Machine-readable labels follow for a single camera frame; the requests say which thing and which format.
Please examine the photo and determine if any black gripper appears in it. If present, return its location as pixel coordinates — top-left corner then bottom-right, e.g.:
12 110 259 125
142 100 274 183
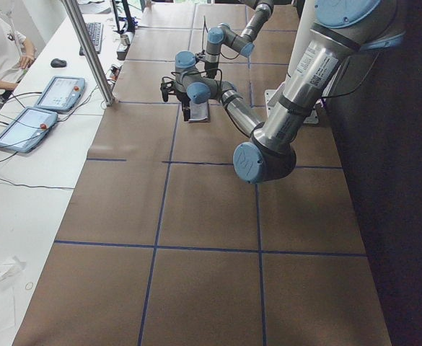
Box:
204 54 219 78
176 91 190 121

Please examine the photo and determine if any pink towel white trim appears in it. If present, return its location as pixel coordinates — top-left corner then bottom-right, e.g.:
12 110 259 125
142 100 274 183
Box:
188 102 210 123

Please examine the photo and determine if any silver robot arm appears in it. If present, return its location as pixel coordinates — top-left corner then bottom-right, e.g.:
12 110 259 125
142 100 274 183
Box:
160 1 408 184
203 0 274 79

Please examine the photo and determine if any person's right hand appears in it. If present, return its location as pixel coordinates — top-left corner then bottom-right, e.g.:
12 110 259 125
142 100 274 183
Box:
19 54 35 69

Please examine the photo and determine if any near orange connector block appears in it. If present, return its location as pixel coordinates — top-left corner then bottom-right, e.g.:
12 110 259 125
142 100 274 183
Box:
107 73 118 83

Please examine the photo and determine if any small steel cup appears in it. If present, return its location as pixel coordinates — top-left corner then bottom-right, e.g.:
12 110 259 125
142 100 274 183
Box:
120 34 130 46

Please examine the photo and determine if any black keyboard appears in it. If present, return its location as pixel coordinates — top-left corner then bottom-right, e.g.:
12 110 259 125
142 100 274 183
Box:
86 22 104 54

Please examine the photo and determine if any far blue teach pendant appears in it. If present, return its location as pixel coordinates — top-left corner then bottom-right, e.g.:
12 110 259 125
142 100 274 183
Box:
35 76 86 112

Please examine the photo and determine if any blue teach pendant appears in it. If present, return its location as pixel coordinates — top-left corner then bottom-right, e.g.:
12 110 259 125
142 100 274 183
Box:
0 107 58 154
35 76 86 112

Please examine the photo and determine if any black computer mouse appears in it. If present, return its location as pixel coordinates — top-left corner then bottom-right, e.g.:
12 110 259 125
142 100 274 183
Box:
50 58 67 68

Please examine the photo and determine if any near blue teach pendant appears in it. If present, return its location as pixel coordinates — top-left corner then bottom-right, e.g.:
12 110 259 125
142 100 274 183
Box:
0 107 58 154

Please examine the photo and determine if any person in white shirt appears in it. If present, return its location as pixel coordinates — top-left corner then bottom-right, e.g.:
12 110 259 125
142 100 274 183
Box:
0 17 35 99

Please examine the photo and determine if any crumpled white tissue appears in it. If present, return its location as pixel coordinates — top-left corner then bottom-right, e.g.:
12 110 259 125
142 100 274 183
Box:
0 256 27 282

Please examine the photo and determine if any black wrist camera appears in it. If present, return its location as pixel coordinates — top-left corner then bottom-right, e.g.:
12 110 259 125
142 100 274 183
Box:
195 50 206 63
160 76 176 102

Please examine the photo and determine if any black camera cable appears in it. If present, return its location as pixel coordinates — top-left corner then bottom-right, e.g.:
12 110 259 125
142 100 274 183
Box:
202 14 242 86
159 68 356 140

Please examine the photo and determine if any white mounting post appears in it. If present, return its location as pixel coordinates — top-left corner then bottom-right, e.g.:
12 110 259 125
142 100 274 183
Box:
264 0 322 125

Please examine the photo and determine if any aluminium frame post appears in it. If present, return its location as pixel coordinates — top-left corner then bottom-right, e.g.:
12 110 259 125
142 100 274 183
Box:
62 0 115 107

